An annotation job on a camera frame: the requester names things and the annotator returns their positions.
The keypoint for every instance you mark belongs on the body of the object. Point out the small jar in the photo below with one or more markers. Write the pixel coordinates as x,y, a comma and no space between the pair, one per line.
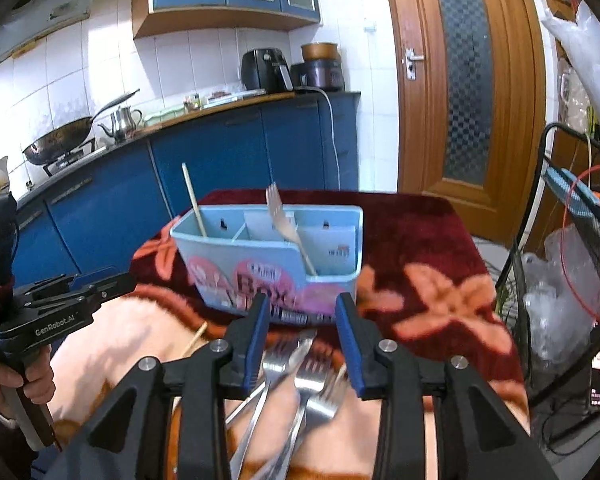
193,102

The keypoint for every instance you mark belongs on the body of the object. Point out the steel kettle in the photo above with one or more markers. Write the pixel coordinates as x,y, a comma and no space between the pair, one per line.
122,125

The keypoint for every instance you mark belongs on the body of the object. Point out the wooden chopstick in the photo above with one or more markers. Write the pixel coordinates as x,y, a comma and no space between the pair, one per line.
192,195
195,339

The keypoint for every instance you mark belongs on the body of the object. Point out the white plastic bag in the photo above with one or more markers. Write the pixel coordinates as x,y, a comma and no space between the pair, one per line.
587,55

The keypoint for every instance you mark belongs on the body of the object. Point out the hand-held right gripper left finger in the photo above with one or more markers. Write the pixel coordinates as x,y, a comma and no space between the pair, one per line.
257,350

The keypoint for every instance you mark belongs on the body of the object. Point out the dark rice cooker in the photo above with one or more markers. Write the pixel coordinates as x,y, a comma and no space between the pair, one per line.
320,77

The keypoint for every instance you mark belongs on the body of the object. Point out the gas stove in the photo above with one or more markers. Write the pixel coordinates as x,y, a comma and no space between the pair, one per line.
75,157

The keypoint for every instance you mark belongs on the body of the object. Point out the clear plastic bags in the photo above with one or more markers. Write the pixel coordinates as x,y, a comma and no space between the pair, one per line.
555,305

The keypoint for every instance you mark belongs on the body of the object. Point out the metal fork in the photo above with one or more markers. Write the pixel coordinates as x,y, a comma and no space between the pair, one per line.
277,360
304,345
327,402
311,377

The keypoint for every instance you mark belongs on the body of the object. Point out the tray with food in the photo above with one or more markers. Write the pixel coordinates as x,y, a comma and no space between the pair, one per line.
232,97

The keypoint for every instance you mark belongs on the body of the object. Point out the blue striped pad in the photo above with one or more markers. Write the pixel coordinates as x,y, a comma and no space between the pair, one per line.
572,190

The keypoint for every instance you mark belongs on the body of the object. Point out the wooden door with glass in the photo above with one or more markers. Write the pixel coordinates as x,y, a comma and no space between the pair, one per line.
500,110

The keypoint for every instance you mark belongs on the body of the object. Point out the blue lower kitchen cabinet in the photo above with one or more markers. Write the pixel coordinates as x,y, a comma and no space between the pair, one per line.
215,155

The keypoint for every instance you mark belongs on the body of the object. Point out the light blue utensil organizer box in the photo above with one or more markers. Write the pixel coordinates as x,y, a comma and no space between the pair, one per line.
260,260

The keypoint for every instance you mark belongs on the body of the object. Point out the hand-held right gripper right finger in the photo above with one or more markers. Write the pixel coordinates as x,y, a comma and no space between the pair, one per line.
351,360

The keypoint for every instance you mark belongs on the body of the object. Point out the green container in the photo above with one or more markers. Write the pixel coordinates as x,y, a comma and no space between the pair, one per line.
162,117

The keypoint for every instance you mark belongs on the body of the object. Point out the range hood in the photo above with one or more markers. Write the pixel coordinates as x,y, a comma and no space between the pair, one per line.
45,5

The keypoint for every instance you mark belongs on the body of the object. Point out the wooden fork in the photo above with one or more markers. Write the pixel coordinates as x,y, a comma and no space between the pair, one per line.
280,215

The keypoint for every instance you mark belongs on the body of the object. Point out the black air fryer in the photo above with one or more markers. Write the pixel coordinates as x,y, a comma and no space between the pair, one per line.
262,70

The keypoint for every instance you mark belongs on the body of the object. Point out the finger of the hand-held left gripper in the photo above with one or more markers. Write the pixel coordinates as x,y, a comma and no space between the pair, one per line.
100,276
112,290

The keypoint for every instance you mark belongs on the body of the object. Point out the red floral printed blanket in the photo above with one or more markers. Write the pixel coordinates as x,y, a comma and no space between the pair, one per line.
430,240

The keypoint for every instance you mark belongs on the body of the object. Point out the person's left hand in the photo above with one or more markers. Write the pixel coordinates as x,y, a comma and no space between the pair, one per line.
36,385

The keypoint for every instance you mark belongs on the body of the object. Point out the dark metal wok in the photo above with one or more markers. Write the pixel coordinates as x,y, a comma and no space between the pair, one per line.
60,140

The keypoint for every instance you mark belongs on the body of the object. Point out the brown pot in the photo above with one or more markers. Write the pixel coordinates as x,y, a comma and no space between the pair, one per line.
320,51

